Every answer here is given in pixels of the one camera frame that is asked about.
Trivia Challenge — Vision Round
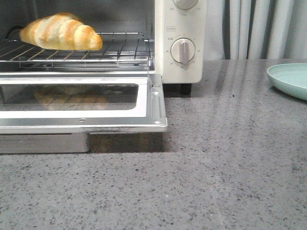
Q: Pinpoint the golden bread roll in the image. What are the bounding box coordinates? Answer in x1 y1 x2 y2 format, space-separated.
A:
20 12 103 50

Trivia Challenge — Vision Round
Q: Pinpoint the metal oven door handle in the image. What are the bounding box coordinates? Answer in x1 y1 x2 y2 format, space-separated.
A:
0 133 91 154

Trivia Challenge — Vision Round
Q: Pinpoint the black oven foot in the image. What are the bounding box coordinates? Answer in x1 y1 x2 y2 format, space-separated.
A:
180 83 192 95

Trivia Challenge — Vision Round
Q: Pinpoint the cream white toaster oven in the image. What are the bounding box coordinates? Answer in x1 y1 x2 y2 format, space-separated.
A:
0 0 207 84

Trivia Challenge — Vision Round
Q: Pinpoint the lower timer knob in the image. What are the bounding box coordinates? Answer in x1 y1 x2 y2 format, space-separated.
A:
171 38 195 64

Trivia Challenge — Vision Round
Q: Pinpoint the upper temperature knob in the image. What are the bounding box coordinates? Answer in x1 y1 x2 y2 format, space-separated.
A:
173 0 198 10

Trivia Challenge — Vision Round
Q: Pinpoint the grey white curtain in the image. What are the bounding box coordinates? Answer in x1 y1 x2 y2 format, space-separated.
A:
204 0 307 60

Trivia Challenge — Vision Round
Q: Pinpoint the mint green plate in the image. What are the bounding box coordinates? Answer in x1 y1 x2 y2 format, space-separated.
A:
267 63 307 101

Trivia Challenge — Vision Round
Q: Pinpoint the metal wire oven rack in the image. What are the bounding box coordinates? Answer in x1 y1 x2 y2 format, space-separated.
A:
0 32 154 71

